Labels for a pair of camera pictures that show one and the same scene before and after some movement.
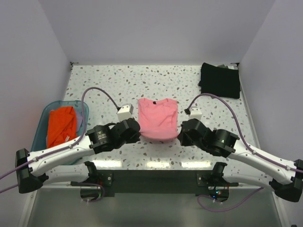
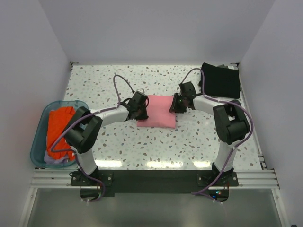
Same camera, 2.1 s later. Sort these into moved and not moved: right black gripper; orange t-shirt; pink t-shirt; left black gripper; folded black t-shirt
Moved: left black gripper; right black gripper; pink t-shirt
Not moved: orange t-shirt; folded black t-shirt
